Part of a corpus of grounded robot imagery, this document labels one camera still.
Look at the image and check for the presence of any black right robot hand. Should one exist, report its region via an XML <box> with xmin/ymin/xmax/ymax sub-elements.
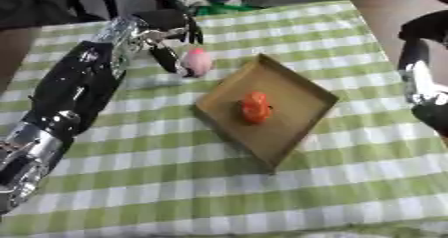
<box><xmin>397</xmin><ymin>9</ymin><xmax>448</xmax><ymax>69</ymax></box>

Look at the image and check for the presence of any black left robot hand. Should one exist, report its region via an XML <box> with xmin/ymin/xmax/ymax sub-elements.
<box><xmin>133</xmin><ymin>9</ymin><xmax>205</xmax><ymax>79</ymax></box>

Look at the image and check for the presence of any green fabric object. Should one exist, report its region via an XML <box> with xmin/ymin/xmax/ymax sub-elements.
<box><xmin>192</xmin><ymin>1</ymin><xmax>266</xmax><ymax>17</ymax></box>

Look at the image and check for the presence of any tan cardboard box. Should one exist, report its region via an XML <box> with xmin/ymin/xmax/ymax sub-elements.
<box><xmin>190</xmin><ymin>52</ymin><xmax>342</xmax><ymax>175</ymax></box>

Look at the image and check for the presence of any pink egg-shaped toy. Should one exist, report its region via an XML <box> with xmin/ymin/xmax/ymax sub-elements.
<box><xmin>178</xmin><ymin>47</ymin><xmax>216</xmax><ymax>78</ymax></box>

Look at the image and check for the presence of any orange toy figure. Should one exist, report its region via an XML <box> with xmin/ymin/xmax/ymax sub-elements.
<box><xmin>236</xmin><ymin>90</ymin><xmax>275</xmax><ymax>125</ymax></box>

